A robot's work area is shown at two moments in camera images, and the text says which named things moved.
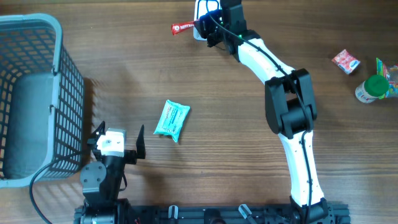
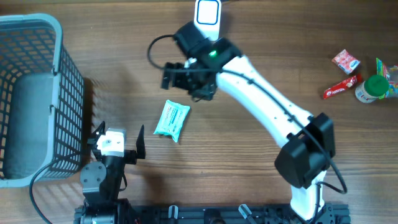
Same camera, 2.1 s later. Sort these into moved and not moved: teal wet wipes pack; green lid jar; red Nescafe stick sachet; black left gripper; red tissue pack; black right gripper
Moved: red Nescafe stick sachet; black right gripper
Not moved: teal wet wipes pack; black left gripper; green lid jar; red tissue pack
